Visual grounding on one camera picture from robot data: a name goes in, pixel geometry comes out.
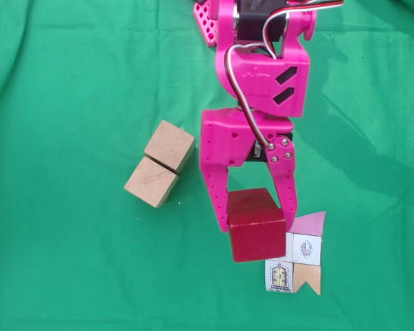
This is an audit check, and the red wooden roof block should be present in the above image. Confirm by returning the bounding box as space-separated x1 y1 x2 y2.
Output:
226 188 286 263

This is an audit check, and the paper house picture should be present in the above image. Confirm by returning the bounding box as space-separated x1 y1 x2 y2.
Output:
264 210 327 297

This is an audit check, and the wooden cube balcony window print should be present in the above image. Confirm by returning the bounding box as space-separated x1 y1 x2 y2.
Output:
144 119 197 173

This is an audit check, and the wooden cube round window print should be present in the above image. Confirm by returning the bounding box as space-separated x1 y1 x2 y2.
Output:
123 157 180 209

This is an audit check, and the green cloth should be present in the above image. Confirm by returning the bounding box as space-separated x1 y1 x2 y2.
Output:
0 0 414 331

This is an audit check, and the white red black servo cable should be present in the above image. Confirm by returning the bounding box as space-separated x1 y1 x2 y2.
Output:
223 44 276 148
262 0 345 59

